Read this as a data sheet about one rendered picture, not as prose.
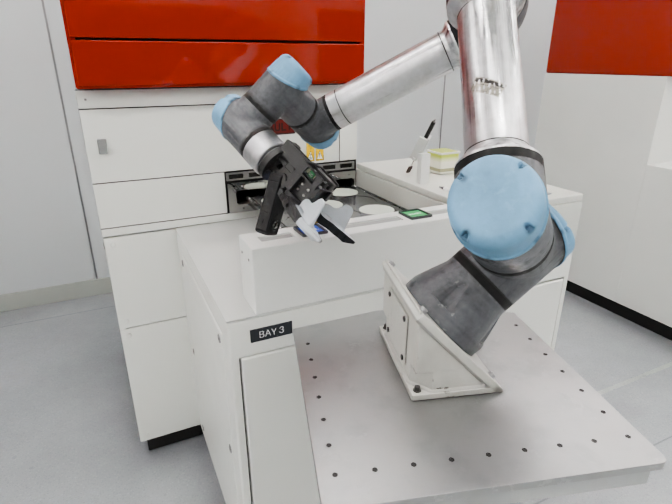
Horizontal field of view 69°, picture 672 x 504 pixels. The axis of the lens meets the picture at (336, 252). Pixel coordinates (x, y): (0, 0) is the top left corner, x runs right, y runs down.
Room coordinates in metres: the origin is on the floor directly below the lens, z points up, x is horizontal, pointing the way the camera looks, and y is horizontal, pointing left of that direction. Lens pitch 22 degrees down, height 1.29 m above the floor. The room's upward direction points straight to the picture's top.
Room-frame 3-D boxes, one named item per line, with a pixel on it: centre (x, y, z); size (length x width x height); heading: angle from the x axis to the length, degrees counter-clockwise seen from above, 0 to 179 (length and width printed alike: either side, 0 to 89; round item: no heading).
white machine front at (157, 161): (1.49, 0.30, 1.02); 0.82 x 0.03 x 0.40; 116
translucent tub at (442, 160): (1.51, -0.33, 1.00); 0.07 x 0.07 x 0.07; 26
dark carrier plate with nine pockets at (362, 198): (1.37, 0.03, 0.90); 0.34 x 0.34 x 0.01; 26
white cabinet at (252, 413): (1.31, -0.09, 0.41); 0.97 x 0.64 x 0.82; 116
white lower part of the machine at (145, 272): (1.80, 0.45, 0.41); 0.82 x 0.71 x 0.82; 116
